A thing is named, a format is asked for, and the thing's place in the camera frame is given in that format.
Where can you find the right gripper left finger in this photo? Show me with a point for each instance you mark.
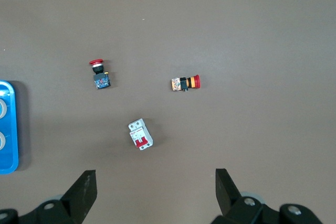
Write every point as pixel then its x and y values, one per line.
pixel 71 203

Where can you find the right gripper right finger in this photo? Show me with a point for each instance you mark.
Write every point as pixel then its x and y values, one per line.
pixel 231 203

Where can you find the blue plastic tray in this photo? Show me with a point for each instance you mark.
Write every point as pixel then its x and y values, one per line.
pixel 10 129

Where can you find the white red circuit breaker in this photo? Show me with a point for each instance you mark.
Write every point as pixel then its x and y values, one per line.
pixel 140 134

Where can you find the table cover mat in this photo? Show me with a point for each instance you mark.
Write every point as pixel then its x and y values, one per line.
pixel 236 37

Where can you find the red mushroom pushbutton switch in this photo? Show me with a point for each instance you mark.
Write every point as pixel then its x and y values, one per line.
pixel 101 81

